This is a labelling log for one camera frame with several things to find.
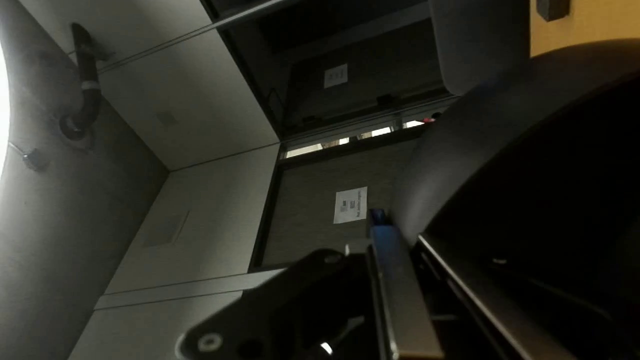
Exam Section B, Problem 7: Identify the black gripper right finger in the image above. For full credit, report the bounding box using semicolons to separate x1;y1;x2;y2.
416;229;584;360

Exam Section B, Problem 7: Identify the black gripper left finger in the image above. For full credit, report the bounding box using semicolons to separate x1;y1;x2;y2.
365;206;447;360

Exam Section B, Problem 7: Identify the grey office chair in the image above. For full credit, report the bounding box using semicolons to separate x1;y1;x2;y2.
427;0;534;97

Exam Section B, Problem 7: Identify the black rectangular block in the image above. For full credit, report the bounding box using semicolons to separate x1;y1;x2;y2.
537;0;573;21

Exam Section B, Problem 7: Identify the white paper wall sign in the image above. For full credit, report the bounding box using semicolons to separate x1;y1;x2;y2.
322;62;350;90
333;185;370;225

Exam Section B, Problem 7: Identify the black curved wall fixture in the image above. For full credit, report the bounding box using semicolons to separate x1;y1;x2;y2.
56;21;107;145

